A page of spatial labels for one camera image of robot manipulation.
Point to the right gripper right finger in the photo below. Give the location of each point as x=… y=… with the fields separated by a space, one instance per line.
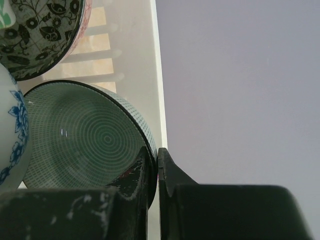
x=194 y=211

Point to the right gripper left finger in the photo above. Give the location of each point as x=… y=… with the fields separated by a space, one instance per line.
x=118 y=211

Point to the green striped bowl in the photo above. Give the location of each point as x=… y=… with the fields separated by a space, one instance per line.
x=84 y=136

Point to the white plastic dish rack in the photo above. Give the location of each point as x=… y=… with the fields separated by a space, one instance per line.
x=130 y=66

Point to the black leaf pink bowl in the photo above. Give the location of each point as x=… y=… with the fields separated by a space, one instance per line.
x=45 y=32

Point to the yellow flower white bowl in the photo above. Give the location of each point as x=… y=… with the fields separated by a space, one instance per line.
x=7 y=15

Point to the blue flower white bowl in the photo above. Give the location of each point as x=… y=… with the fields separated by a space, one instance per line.
x=15 y=137

